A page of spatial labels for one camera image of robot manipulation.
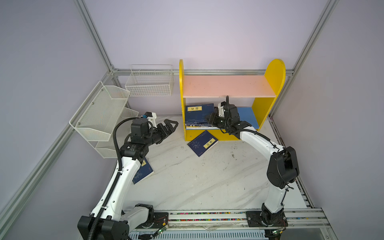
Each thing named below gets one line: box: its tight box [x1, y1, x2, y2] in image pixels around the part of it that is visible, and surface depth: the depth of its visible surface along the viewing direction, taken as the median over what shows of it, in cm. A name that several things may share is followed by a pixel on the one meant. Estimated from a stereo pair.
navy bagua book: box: [187, 130, 219, 157], surface depth 103 cm
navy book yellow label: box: [185, 103, 215, 123], surface depth 93 cm
